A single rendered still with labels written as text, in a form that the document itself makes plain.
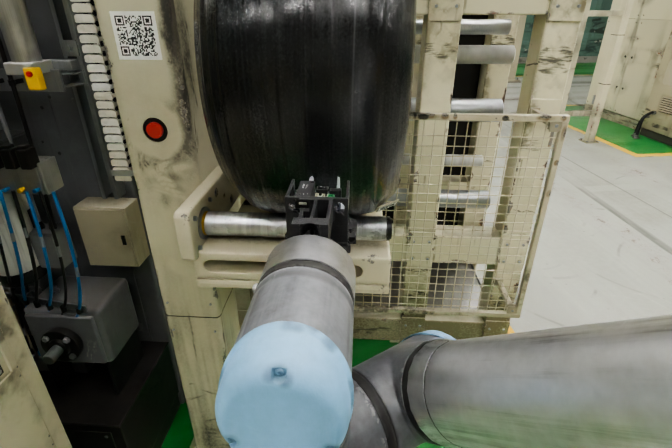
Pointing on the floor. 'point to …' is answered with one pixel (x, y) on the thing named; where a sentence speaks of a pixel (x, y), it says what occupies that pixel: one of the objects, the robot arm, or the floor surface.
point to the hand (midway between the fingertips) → (327, 201)
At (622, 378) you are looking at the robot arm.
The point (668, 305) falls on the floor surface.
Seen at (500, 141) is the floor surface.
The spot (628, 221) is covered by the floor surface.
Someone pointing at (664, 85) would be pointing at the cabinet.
